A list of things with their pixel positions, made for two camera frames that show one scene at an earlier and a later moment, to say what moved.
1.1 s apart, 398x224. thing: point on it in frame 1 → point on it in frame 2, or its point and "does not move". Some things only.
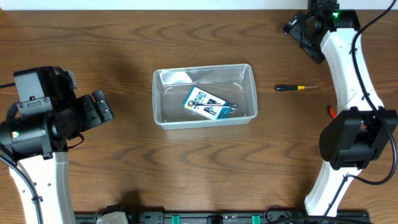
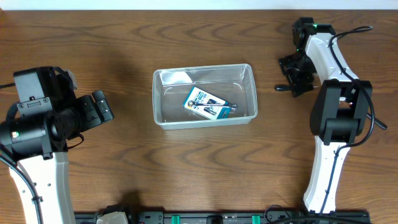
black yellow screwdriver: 282,88 does not move
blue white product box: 215,111 does not move
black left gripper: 91,119 does not move
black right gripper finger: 290,24 → 285,65
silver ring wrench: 191,104 does not move
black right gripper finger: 316,53 → 300,89
